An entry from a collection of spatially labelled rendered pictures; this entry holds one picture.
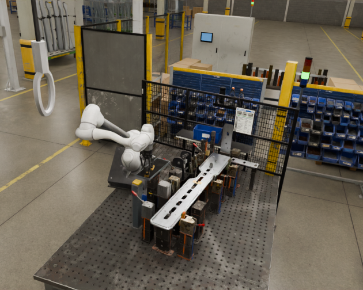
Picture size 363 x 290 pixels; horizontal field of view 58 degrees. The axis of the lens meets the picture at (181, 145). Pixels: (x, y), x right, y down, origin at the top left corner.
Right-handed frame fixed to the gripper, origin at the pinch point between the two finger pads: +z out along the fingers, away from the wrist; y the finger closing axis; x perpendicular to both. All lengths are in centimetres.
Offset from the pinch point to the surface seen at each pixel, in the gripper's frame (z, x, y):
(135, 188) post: 8.6, -15.3, -7.4
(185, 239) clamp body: 32, -45, 35
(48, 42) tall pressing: 56, 931, -456
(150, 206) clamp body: 14.6, -29.9, 6.0
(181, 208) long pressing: 20.3, -21.9, 30.4
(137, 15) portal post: -86, 472, -78
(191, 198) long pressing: 20.4, -7.2, 38.8
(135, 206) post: 27.4, -14.6, -7.6
